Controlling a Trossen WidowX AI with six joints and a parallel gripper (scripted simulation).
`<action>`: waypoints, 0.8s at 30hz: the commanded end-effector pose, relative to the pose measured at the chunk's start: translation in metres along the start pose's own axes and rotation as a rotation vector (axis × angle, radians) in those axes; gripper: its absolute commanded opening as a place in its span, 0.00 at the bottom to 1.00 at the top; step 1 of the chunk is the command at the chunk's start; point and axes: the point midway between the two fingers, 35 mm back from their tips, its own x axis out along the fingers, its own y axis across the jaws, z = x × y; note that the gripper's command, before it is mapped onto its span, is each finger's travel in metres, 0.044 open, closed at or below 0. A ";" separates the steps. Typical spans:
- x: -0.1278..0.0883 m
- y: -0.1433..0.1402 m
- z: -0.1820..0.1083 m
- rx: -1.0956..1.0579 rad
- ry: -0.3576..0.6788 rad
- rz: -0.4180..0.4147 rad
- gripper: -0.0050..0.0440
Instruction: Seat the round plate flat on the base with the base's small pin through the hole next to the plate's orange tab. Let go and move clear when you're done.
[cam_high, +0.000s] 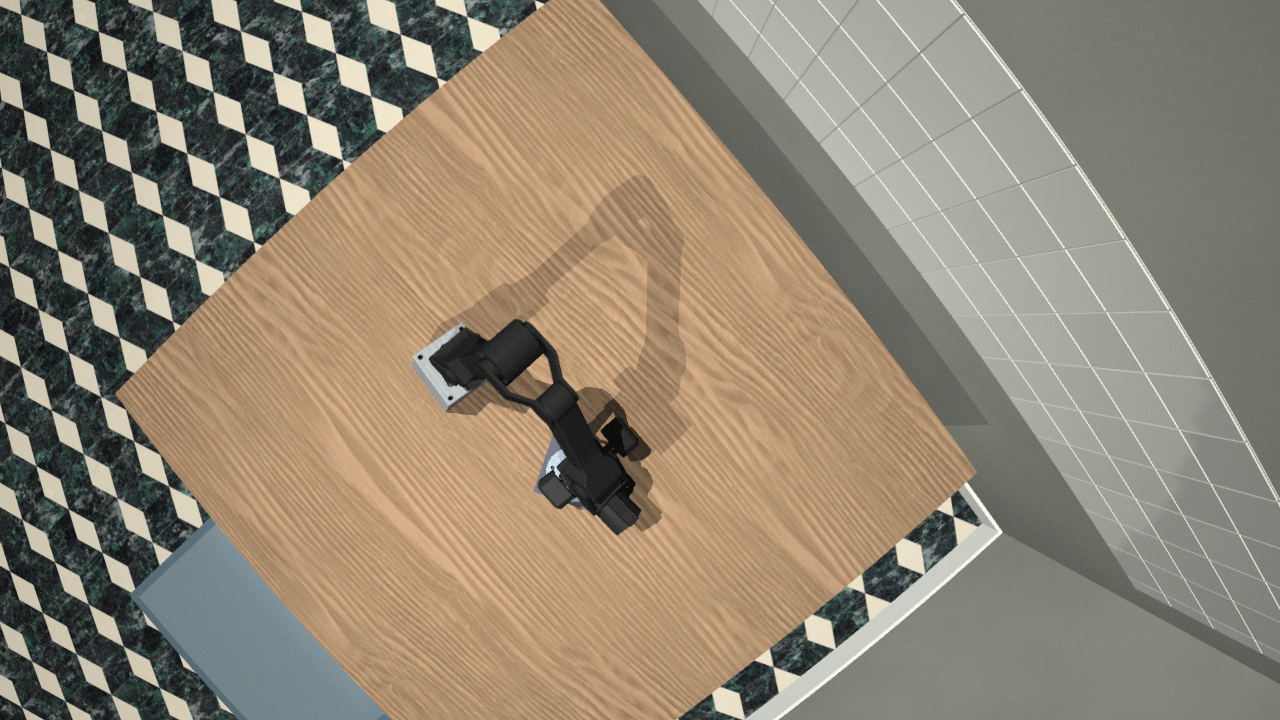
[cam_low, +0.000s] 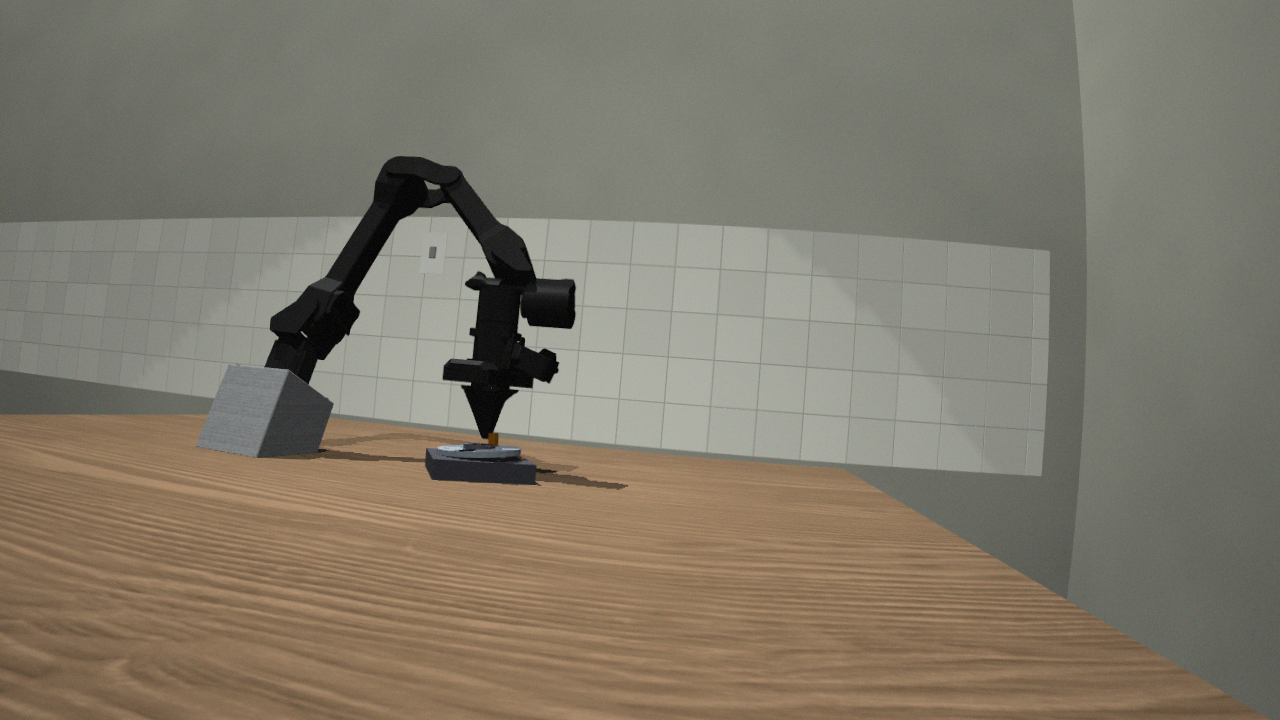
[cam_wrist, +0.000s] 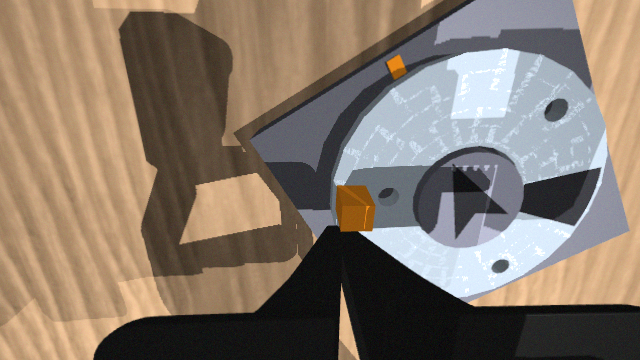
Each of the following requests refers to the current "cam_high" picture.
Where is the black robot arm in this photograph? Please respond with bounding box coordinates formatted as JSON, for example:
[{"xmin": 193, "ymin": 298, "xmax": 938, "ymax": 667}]
[{"xmin": 428, "ymin": 319, "xmax": 641, "ymax": 536}]

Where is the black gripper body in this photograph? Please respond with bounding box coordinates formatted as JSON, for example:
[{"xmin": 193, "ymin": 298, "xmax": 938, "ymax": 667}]
[{"xmin": 538, "ymin": 416, "xmax": 639, "ymax": 509}]

